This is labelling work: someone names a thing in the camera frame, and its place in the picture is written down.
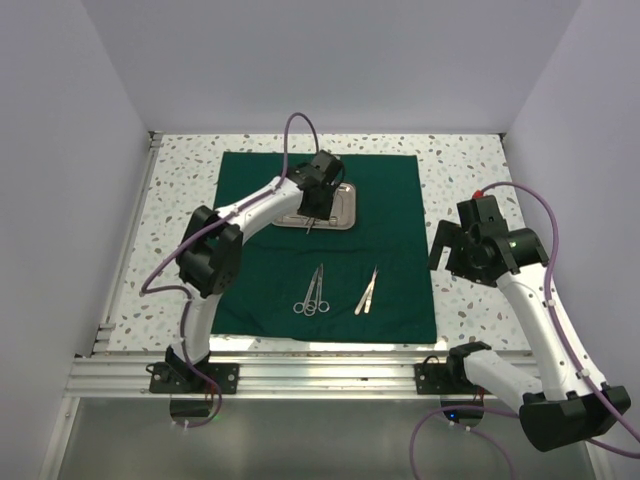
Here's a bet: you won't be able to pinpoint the green surgical drape cloth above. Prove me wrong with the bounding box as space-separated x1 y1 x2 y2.
212 155 437 344

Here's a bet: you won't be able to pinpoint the stainless steel instrument tray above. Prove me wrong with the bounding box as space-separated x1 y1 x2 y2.
272 183 357 231

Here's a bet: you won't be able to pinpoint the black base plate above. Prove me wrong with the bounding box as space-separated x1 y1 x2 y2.
413 363 490 396
145 362 240 395

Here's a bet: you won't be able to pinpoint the steel ring-handled clamp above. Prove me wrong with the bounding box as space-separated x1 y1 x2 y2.
292 268 320 317

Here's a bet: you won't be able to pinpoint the aluminium mounting rail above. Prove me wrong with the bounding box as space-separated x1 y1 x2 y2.
69 352 586 401

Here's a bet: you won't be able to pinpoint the steel tweezers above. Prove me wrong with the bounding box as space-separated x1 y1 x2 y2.
354 267 378 316

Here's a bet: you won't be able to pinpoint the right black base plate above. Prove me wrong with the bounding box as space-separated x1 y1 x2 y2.
413 363 490 396

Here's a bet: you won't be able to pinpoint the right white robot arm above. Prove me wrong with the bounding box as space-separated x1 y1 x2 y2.
429 194 631 452

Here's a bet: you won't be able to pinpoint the steel scalpel handle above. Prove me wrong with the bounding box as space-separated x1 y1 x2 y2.
306 218 316 235

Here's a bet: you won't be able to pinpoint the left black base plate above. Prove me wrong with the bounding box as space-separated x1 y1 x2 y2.
145 362 240 395

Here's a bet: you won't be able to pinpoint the steel surgical scissors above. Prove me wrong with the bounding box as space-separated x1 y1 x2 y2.
303 264 330 316

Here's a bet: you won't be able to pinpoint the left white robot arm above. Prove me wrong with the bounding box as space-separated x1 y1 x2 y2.
165 150 345 393

